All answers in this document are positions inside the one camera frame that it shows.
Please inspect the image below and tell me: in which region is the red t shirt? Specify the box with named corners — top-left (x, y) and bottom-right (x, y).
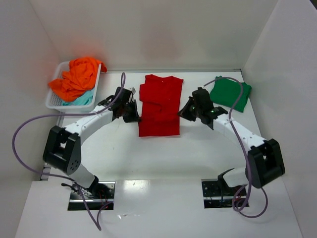
top-left (138, 74), bottom-right (184, 137)

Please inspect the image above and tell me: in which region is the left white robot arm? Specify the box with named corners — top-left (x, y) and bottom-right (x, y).
top-left (43, 87), bottom-right (140, 194)

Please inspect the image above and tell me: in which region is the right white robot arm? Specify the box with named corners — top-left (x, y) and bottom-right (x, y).
top-left (178, 87), bottom-right (285, 189)

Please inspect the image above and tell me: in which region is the folded green t shirt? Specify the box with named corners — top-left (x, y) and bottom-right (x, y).
top-left (210, 76), bottom-right (252, 113)

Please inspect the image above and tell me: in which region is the teal t shirt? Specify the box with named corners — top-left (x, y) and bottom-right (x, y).
top-left (61, 89), bottom-right (94, 106)

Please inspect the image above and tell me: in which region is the orange t shirt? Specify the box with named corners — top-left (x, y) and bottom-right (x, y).
top-left (48, 57), bottom-right (107, 102)

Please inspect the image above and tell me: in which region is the white plastic basket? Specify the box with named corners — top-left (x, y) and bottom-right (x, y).
top-left (46, 64), bottom-right (102, 114)

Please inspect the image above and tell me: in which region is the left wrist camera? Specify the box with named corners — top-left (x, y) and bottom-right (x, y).
top-left (129, 87), bottom-right (136, 95)

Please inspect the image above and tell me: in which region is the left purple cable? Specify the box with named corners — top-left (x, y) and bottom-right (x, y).
top-left (11, 71), bottom-right (127, 231)

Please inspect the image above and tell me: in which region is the purple cable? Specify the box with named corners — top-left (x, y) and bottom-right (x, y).
top-left (203, 76), bottom-right (269, 219)
top-left (11, 71), bottom-right (127, 231)

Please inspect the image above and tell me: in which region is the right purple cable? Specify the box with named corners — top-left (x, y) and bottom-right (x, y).
top-left (203, 76), bottom-right (269, 219)

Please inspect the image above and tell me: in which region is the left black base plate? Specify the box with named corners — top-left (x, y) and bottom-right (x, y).
top-left (67, 181), bottom-right (115, 211)

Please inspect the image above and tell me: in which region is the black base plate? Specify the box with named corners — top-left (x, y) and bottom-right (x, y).
top-left (201, 179), bottom-right (241, 209)
top-left (67, 181), bottom-right (115, 211)

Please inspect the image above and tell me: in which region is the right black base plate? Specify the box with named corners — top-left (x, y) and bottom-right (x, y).
top-left (201, 179), bottom-right (241, 209)

